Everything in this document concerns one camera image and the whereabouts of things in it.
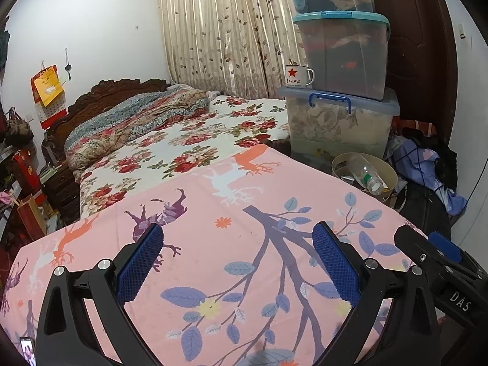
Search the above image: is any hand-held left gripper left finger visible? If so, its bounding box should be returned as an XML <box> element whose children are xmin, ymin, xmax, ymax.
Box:
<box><xmin>36</xmin><ymin>223</ymin><xmax>164</xmax><ymax>366</ymax></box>

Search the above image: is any beige waste basket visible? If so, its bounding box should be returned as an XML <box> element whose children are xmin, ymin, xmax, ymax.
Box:
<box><xmin>331</xmin><ymin>153</ymin><xmax>399</xmax><ymax>203</ymax></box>

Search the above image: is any carved wooden headboard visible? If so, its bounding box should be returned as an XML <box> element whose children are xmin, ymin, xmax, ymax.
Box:
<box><xmin>45</xmin><ymin>79</ymin><xmax>172</xmax><ymax>161</ymax></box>

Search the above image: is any purple cloth pile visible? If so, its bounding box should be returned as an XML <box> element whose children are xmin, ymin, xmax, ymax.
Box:
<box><xmin>385</xmin><ymin>133</ymin><xmax>468</xmax><ymax>214</ymax></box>

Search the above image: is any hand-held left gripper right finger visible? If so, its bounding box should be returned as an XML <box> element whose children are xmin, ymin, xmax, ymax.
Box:
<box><xmin>312</xmin><ymin>221</ymin><xmax>443</xmax><ymax>366</ymax></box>

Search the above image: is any white enamel mug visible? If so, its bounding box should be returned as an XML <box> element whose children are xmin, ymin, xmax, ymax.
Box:
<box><xmin>284</xmin><ymin>64</ymin><xmax>316</xmax><ymax>88</ymax></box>

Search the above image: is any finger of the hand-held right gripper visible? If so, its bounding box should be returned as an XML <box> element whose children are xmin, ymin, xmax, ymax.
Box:
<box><xmin>394</xmin><ymin>226</ymin><xmax>462</xmax><ymax>286</ymax></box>
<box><xmin>428</xmin><ymin>232</ymin><xmax>488</xmax><ymax>281</ymax></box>

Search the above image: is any red gift bag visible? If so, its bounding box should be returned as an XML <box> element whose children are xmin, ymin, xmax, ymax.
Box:
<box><xmin>17</xmin><ymin>194</ymin><xmax>48</xmax><ymax>241</ymax></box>
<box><xmin>11</xmin><ymin>150</ymin><xmax>42</xmax><ymax>189</ymax></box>

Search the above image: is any brown handbag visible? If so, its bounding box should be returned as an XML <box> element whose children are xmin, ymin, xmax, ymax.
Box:
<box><xmin>4</xmin><ymin>107</ymin><xmax>34</xmax><ymax>146</ymax></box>

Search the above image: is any red yellow wall calendar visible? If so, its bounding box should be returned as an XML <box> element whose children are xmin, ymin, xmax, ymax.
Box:
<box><xmin>31</xmin><ymin>65</ymin><xmax>68</xmax><ymax>129</ymax></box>

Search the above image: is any clear plastic bottle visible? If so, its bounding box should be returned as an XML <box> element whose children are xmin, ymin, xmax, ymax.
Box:
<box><xmin>345</xmin><ymin>155</ymin><xmax>384</xmax><ymax>195</ymax></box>

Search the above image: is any dark wooden nightstand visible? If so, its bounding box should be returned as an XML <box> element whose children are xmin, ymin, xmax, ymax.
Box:
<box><xmin>40</xmin><ymin>164</ymin><xmax>82</xmax><ymax>225</ymax></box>

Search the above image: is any clear storage box blue latch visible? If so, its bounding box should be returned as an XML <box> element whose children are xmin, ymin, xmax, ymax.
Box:
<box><xmin>278</xmin><ymin>86</ymin><xmax>401</xmax><ymax>161</ymax></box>

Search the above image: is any floral quilt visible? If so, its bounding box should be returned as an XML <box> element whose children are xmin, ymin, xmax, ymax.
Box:
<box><xmin>64</xmin><ymin>86</ymin><xmax>210</xmax><ymax>170</ymax></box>

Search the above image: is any pink printed tablecloth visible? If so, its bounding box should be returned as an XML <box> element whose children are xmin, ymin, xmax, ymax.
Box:
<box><xmin>0</xmin><ymin>145</ymin><xmax>439</xmax><ymax>366</ymax></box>

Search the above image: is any black bag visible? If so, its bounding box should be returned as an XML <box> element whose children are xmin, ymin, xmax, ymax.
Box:
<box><xmin>400</xmin><ymin>183</ymin><xmax>454</xmax><ymax>237</ymax></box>

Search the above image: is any dark wooden door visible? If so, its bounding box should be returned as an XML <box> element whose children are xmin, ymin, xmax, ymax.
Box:
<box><xmin>370</xmin><ymin>0</ymin><xmax>464</xmax><ymax>138</ymax></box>

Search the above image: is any beige leaf print curtain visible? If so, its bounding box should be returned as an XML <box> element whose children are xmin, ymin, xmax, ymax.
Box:
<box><xmin>156</xmin><ymin>0</ymin><xmax>309</xmax><ymax>100</ymax></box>

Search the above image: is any black smartphone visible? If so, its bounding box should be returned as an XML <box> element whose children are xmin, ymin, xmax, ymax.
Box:
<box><xmin>19</xmin><ymin>336</ymin><xmax>38</xmax><ymax>366</ymax></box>

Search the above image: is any floral bedsheet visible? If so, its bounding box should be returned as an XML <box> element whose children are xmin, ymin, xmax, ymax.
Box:
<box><xmin>79</xmin><ymin>95</ymin><xmax>290</xmax><ymax>222</ymax></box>

